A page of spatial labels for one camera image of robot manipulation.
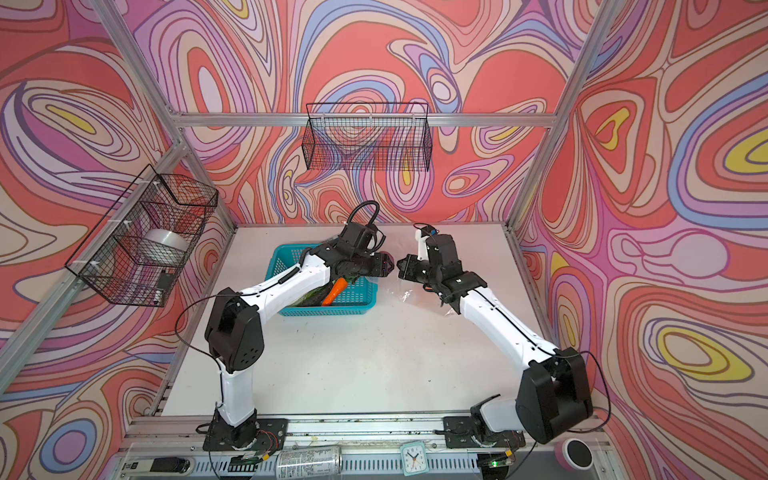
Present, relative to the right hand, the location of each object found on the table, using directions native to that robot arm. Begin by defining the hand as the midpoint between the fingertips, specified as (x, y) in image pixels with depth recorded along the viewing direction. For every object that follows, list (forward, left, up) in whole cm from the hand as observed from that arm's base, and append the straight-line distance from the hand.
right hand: (399, 269), depth 82 cm
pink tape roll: (-42, -38, -16) cm, 59 cm away
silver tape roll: (-2, +56, +14) cm, 58 cm away
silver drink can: (-42, +22, -14) cm, 50 cm away
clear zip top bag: (+2, -6, -17) cm, 18 cm away
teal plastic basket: (+3, +13, -20) cm, 24 cm away
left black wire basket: (+2, +67, +10) cm, 68 cm away
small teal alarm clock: (-42, -1, -19) cm, 46 cm away
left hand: (+5, +2, -4) cm, 7 cm away
